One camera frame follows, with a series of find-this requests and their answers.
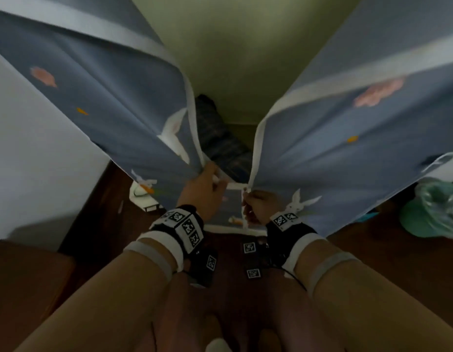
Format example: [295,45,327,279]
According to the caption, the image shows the person's left hand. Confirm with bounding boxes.
[176,162,229,221]

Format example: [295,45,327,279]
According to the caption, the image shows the person's right hand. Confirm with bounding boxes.
[242,189,286,226]

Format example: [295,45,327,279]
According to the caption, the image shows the blue-grey rabbit print bedsheet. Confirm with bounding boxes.
[0,0,453,237]

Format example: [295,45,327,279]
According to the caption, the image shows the person's left forearm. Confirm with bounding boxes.
[13,239,177,352]

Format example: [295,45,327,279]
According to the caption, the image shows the person's right forearm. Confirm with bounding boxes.
[293,240,453,352]

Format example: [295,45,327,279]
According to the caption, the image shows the dark plaid cloth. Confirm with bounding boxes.
[194,94,253,183]

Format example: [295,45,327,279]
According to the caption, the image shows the small white box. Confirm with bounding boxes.
[129,180,164,212]

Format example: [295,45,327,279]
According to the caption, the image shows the person's legs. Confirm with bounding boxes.
[133,249,346,352]

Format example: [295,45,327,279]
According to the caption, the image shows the white sock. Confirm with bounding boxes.
[205,337,233,352]

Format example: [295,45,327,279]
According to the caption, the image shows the white mattress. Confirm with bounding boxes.
[0,47,112,250]

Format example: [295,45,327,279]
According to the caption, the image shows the green plastic bag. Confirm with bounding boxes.
[399,177,453,239]

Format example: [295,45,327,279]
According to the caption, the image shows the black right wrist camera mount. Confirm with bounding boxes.
[243,212,327,281]

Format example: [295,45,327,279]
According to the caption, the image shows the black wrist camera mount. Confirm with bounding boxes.
[243,212,327,281]
[137,205,218,289]

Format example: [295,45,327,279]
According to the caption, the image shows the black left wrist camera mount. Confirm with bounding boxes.
[137,205,218,289]

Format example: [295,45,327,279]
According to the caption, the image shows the grey right forearm strap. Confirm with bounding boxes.
[306,252,360,295]

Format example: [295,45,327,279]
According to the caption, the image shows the grey forearm strap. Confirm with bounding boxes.
[306,252,360,295]
[123,241,174,282]

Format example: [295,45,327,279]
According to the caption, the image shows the grey left forearm strap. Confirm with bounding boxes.
[123,241,174,282]

